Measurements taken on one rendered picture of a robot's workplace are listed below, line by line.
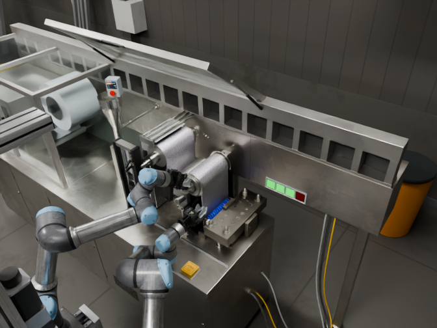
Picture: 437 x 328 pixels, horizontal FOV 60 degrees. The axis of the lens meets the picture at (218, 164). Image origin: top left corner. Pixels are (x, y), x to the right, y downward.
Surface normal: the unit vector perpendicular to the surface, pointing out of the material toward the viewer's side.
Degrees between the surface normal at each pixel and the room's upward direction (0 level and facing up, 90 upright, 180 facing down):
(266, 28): 90
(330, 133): 90
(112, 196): 0
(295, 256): 0
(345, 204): 90
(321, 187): 90
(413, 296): 0
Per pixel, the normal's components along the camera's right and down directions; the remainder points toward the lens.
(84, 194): -0.03, -0.80
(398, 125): -0.63, 0.48
